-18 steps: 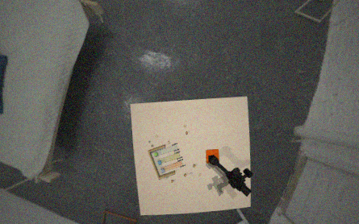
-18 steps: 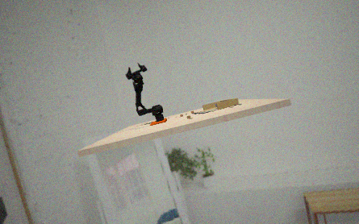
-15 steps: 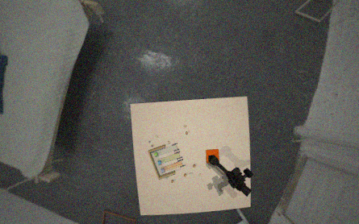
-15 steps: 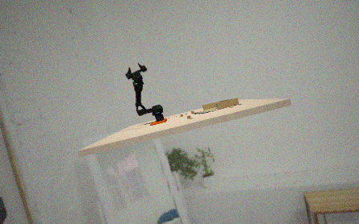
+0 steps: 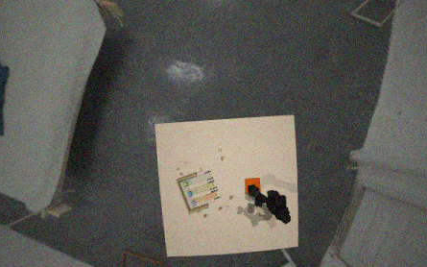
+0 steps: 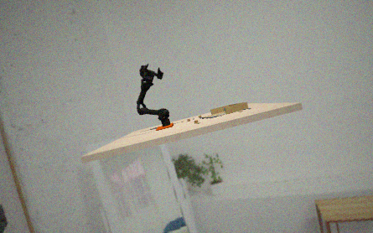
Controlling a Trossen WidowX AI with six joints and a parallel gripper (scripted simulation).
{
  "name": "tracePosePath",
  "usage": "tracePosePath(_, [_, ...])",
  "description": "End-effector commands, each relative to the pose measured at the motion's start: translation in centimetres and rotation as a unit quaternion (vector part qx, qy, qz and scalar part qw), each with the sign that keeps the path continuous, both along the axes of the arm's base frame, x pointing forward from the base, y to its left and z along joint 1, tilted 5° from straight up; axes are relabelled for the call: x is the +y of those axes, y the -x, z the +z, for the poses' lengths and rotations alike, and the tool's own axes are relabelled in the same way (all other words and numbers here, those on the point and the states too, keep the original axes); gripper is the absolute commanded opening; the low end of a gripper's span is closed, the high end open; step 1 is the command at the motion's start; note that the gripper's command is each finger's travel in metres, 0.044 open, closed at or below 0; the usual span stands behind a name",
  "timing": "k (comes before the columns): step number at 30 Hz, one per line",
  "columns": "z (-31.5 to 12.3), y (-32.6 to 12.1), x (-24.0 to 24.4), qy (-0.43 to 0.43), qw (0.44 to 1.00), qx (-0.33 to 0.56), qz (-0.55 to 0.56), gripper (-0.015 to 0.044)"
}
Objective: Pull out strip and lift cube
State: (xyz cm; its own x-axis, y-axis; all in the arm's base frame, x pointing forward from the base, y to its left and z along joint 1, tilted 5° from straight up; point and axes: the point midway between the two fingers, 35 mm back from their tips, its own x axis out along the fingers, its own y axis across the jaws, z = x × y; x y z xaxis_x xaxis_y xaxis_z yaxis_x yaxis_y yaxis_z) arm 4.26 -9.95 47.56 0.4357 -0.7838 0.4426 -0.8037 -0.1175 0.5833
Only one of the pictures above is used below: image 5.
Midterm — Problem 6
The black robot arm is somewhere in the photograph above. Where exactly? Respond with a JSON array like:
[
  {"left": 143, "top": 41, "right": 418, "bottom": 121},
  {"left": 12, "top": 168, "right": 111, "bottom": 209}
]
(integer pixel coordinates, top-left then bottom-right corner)
[{"left": 248, "top": 184, "right": 291, "bottom": 224}]

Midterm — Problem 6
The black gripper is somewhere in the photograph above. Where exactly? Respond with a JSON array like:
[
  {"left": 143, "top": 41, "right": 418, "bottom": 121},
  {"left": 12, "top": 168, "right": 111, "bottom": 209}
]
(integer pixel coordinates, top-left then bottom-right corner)
[{"left": 255, "top": 193, "right": 287, "bottom": 211}]

